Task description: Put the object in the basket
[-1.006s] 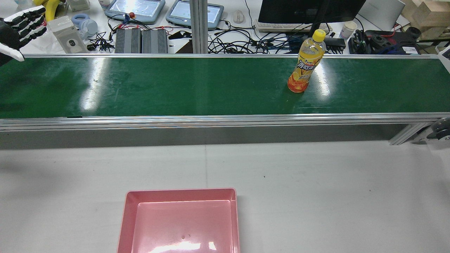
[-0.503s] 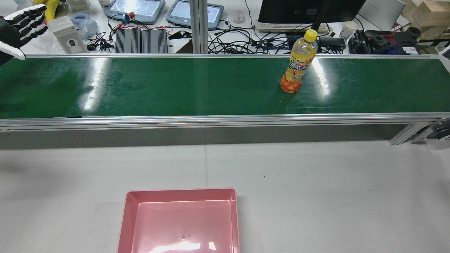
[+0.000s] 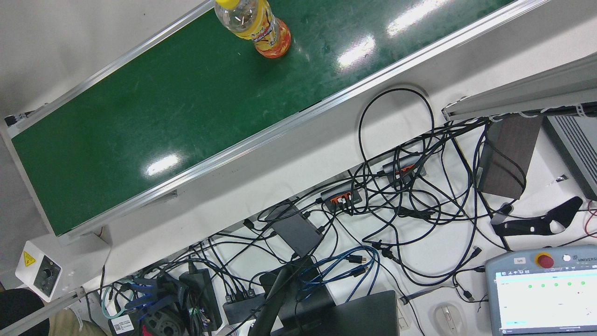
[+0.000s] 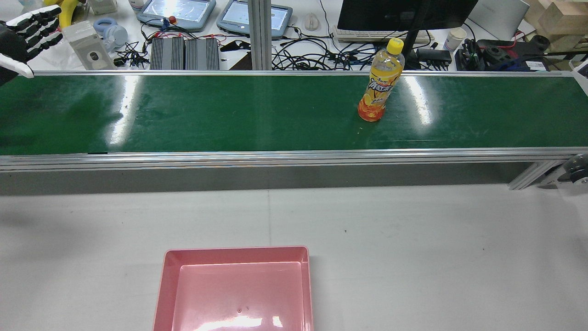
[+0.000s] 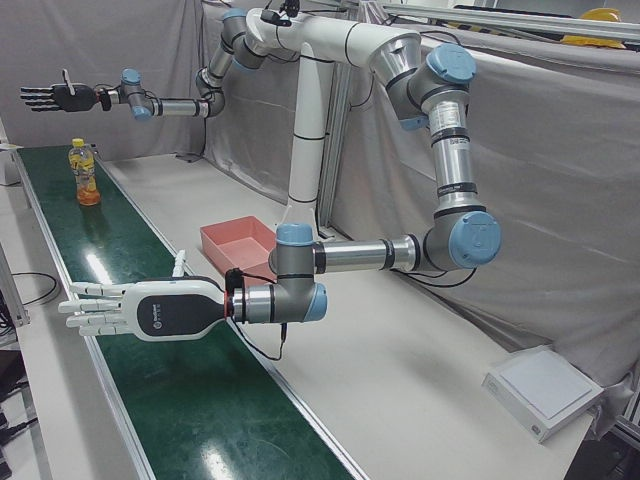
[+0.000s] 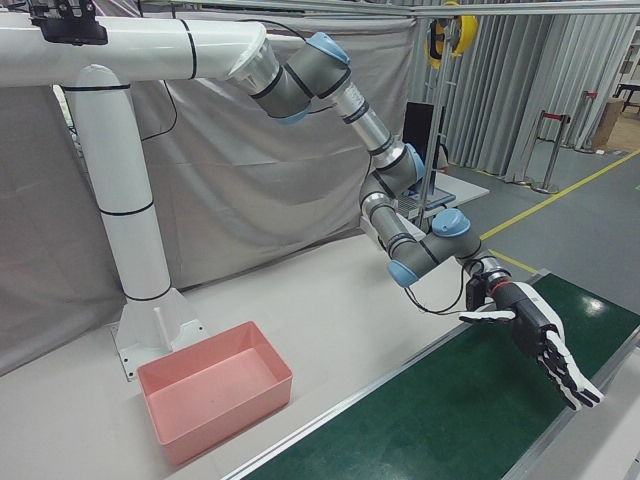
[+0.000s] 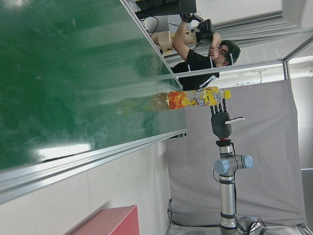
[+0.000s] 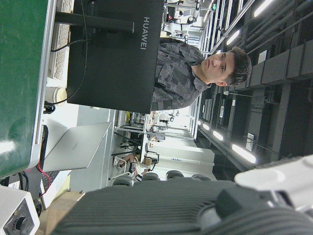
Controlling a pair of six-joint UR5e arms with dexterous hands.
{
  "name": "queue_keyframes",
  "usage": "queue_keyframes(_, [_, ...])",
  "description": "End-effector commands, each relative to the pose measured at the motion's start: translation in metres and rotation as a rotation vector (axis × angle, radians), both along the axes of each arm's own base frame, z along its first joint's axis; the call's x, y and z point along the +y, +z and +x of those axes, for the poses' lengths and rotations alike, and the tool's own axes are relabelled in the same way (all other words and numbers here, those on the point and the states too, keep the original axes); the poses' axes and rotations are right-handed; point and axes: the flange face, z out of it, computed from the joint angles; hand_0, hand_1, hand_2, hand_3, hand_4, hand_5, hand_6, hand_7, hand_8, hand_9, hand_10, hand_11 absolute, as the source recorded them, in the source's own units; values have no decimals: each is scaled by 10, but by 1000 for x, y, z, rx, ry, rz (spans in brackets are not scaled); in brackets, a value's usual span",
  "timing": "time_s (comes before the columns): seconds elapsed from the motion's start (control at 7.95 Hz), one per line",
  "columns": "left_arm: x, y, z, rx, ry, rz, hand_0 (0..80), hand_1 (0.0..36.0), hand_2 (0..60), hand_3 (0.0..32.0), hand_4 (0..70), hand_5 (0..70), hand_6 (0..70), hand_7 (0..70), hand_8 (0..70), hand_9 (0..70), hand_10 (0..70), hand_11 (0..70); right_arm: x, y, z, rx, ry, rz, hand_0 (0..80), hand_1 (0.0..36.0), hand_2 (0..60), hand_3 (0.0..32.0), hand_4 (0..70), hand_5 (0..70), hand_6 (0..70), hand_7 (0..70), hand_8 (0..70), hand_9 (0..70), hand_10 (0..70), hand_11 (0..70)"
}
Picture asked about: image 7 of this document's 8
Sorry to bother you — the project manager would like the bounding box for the left black-white robot hand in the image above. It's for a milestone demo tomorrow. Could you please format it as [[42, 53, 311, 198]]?
[[282, 0, 313, 29]]

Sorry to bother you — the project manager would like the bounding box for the right black-white robot hand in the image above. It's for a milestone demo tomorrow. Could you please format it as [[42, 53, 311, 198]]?
[[209, 102, 245, 140]]

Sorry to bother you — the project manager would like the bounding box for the orange-yellow drink bottle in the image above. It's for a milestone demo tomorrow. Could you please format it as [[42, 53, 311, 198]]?
[[148, 86, 231, 111]]

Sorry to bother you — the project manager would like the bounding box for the pink plastic basket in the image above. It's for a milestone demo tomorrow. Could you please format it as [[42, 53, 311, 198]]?
[[64, 205, 140, 235]]

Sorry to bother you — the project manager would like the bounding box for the grey fabric backdrop sheet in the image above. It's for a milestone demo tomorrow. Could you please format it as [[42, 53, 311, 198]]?
[[166, 79, 308, 227]]

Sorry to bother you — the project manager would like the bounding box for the grey pleated curtain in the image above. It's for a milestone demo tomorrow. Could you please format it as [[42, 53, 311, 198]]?
[[212, 11, 304, 47]]

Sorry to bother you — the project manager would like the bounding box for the person in black shirt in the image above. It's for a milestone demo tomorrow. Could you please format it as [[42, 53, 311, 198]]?
[[170, 13, 242, 92]]

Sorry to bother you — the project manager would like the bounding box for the tan cardboard box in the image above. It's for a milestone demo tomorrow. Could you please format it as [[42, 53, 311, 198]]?
[[150, 31, 196, 56]]

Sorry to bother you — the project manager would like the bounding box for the green conveyor belt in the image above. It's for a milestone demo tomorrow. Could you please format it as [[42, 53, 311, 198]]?
[[0, 0, 188, 205]]

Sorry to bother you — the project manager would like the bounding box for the aluminium cell frame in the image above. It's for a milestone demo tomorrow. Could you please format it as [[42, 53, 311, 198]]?
[[171, 35, 313, 80]]

